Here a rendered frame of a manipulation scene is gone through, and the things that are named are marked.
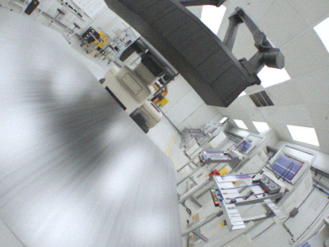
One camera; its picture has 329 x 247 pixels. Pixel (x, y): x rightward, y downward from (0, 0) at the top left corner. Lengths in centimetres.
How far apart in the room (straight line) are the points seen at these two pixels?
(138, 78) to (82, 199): 69
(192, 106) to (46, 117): 986
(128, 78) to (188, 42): 48
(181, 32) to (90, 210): 38
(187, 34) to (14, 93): 36
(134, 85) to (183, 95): 930
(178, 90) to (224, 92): 973
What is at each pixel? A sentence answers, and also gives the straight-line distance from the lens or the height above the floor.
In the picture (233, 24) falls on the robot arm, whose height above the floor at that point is 148.
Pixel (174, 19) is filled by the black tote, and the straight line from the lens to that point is 40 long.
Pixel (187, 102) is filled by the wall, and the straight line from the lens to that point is 998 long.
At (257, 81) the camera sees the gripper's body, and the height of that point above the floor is 118.
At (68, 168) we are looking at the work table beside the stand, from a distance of 17.
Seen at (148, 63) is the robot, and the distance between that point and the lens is 76.
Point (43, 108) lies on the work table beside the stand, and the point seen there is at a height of 80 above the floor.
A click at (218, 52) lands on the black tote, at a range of 38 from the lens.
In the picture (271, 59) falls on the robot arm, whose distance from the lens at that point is 50.
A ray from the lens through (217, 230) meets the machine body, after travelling 174.
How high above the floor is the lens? 92
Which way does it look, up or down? 7 degrees down
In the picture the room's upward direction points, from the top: 48 degrees clockwise
